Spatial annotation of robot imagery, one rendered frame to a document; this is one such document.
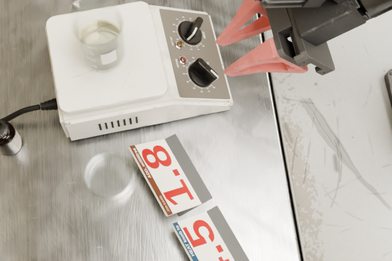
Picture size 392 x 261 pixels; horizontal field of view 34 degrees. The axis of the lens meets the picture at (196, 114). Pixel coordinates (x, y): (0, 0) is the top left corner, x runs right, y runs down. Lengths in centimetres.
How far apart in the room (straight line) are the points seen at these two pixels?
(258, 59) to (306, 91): 21
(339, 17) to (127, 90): 25
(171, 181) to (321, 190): 18
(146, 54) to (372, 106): 29
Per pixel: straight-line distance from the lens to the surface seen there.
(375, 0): 58
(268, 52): 59
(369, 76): 83
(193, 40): 76
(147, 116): 72
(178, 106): 72
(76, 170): 76
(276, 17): 59
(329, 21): 57
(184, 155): 75
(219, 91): 74
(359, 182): 78
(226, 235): 73
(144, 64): 70
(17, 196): 76
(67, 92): 69
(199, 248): 70
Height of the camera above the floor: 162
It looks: 69 degrees down
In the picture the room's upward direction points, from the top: 7 degrees clockwise
